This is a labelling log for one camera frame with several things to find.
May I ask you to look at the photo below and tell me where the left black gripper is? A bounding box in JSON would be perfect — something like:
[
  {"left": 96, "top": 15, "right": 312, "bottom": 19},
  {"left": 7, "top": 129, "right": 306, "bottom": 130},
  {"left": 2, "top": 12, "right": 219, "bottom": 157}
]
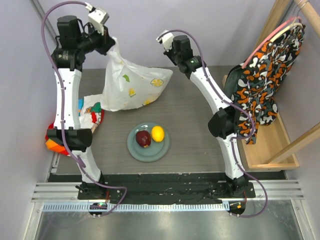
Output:
[{"left": 77, "top": 22, "right": 118, "bottom": 57}]

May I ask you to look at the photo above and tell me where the white plastic bag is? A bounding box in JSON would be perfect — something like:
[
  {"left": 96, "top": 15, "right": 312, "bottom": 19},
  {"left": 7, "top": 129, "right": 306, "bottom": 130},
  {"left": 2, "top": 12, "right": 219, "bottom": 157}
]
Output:
[{"left": 100, "top": 37, "right": 173, "bottom": 112}]

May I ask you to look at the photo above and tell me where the colourful rainbow cartoon cloth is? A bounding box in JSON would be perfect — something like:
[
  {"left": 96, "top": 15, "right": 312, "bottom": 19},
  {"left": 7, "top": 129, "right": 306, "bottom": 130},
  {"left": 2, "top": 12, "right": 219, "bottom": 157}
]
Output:
[{"left": 45, "top": 94, "right": 105, "bottom": 157}]

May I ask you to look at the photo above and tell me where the yellow fake lemon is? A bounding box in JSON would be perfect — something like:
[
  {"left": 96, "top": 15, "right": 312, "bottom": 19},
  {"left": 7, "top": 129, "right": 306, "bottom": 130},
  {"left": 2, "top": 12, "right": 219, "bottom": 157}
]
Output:
[{"left": 151, "top": 125, "right": 165, "bottom": 143}]

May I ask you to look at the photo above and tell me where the grey-blue round plate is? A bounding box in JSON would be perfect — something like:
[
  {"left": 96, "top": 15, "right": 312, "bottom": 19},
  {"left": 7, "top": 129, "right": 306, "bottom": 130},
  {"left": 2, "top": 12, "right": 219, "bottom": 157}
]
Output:
[{"left": 127, "top": 122, "right": 171, "bottom": 163}]

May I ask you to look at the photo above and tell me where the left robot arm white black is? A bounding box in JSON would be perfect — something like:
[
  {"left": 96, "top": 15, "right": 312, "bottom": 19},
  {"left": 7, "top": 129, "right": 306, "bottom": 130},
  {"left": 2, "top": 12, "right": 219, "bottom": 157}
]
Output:
[{"left": 47, "top": 15, "right": 116, "bottom": 200}]

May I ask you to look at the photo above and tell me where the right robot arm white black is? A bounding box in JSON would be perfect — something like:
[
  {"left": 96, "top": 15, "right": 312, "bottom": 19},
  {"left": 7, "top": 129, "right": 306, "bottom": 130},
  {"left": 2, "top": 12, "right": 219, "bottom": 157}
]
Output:
[{"left": 158, "top": 33, "right": 249, "bottom": 198}]

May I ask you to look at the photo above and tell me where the red fake apple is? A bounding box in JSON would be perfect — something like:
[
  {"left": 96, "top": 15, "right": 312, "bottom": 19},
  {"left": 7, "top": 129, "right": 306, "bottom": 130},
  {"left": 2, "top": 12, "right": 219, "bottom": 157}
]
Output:
[{"left": 135, "top": 130, "right": 151, "bottom": 148}]

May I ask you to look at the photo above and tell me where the orange black patterned garment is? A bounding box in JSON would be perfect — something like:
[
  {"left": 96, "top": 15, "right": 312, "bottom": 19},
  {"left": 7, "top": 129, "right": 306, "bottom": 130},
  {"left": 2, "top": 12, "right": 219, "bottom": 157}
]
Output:
[{"left": 224, "top": 24, "right": 305, "bottom": 145}]

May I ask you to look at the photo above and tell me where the pink clothes hanger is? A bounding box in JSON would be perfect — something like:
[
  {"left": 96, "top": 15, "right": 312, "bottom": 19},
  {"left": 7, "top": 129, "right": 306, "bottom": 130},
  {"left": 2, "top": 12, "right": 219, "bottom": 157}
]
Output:
[{"left": 241, "top": 16, "right": 301, "bottom": 69}]

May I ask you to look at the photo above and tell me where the cream clothes hanger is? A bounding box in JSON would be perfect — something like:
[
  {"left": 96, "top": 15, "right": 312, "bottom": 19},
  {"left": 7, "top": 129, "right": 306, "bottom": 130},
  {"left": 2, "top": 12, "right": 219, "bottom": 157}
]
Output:
[{"left": 270, "top": 22, "right": 303, "bottom": 42}]

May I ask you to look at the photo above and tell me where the wooden clothes rack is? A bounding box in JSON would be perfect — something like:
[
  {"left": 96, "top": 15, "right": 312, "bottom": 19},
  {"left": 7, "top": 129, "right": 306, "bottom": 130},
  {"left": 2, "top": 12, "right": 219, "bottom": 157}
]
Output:
[{"left": 238, "top": 0, "right": 320, "bottom": 171}]

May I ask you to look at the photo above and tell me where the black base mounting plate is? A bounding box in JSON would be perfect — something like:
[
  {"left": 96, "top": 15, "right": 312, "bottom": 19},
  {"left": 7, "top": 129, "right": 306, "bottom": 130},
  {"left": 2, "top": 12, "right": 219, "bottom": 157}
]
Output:
[{"left": 76, "top": 173, "right": 256, "bottom": 205}]

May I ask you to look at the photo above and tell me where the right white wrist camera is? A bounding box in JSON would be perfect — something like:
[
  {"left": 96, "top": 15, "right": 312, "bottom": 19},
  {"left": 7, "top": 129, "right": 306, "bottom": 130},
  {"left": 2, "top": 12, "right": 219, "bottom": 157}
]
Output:
[{"left": 156, "top": 30, "right": 174, "bottom": 53}]

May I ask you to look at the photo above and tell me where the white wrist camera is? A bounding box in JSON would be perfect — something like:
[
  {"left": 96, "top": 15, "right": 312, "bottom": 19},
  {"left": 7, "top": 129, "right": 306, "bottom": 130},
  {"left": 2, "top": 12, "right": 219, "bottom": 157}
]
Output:
[
  {"left": 85, "top": 2, "right": 110, "bottom": 36},
  {"left": 156, "top": 30, "right": 174, "bottom": 53}
]

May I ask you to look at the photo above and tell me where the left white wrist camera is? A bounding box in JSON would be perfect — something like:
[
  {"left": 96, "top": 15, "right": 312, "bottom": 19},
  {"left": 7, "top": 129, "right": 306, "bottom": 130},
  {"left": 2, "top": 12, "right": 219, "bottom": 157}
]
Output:
[{"left": 85, "top": 2, "right": 110, "bottom": 36}]

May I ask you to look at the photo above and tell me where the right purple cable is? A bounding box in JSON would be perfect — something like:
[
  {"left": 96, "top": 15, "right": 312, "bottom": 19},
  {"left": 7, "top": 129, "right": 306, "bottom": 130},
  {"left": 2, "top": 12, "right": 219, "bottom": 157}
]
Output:
[{"left": 164, "top": 29, "right": 269, "bottom": 218}]

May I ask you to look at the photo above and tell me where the white slotted cable duct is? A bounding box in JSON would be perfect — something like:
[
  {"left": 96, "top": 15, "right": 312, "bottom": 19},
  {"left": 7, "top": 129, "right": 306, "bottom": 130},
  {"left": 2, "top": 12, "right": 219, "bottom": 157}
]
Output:
[{"left": 42, "top": 201, "right": 230, "bottom": 213}]

